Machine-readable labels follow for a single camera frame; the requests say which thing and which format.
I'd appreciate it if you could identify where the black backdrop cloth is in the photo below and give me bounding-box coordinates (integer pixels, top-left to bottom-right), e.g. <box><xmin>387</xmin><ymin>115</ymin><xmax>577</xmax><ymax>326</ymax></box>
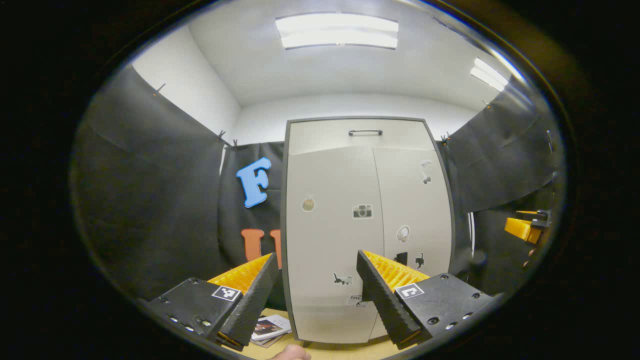
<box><xmin>439</xmin><ymin>75</ymin><xmax>568</xmax><ymax>296</ymax></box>
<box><xmin>70</xmin><ymin>65</ymin><xmax>287</xmax><ymax>311</ymax></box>

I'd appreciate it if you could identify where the white cabinet door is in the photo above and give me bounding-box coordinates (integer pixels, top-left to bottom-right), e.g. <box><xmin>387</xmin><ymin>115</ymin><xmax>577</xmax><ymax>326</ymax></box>
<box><xmin>367</xmin><ymin>146</ymin><xmax>453</xmax><ymax>342</ymax></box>
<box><xmin>286</xmin><ymin>146</ymin><xmax>386</xmax><ymax>345</ymax></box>

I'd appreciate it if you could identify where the white cabinet drawer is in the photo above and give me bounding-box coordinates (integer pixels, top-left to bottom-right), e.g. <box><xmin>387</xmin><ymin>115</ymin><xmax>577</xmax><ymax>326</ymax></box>
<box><xmin>288</xmin><ymin>119</ymin><xmax>437</xmax><ymax>156</ymax></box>

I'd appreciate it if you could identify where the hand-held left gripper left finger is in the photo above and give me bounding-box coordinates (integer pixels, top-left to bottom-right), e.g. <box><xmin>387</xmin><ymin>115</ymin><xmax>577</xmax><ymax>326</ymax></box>
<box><xmin>137</xmin><ymin>252</ymin><xmax>280</xmax><ymax>351</ymax></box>

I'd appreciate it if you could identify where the large ceiling light panel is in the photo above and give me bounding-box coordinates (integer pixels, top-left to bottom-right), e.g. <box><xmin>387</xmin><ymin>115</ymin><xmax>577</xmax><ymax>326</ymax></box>
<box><xmin>275</xmin><ymin>12</ymin><xmax>400</xmax><ymax>51</ymax></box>

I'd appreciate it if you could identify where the small printed booklet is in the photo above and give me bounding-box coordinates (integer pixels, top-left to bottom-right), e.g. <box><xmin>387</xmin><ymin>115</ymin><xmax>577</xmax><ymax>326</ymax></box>
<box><xmin>250</xmin><ymin>314</ymin><xmax>293</xmax><ymax>349</ymax></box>

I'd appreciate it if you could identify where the white cabinet with grey interior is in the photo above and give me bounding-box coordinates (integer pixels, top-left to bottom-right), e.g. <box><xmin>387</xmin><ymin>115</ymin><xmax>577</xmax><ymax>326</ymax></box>
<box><xmin>280</xmin><ymin>116</ymin><xmax>456</xmax><ymax>346</ymax></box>

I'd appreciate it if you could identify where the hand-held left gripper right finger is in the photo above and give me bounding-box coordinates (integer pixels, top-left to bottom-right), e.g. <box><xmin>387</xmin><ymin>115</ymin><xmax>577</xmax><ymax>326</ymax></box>
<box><xmin>356</xmin><ymin>249</ymin><xmax>496</xmax><ymax>350</ymax></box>

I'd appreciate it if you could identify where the small ceiling light panel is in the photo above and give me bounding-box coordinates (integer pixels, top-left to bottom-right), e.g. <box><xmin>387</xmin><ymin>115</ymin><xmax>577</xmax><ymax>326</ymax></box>
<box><xmin>470</xmin><ymin>57</ymin><xmax>511</xmax><ymax>92</ymax></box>

